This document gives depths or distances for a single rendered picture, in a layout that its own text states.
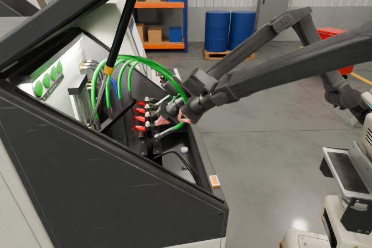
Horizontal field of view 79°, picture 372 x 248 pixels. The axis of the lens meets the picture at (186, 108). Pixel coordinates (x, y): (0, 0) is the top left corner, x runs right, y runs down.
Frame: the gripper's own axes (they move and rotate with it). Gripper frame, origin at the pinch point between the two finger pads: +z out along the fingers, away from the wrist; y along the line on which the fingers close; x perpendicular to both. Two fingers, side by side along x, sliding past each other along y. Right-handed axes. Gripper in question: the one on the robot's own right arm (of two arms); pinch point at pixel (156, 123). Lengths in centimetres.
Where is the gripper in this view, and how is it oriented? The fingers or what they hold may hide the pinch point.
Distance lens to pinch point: 97.6
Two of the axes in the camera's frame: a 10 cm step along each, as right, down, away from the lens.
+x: -1.1, 5.1, -8.5
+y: -7.2, -6.3, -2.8
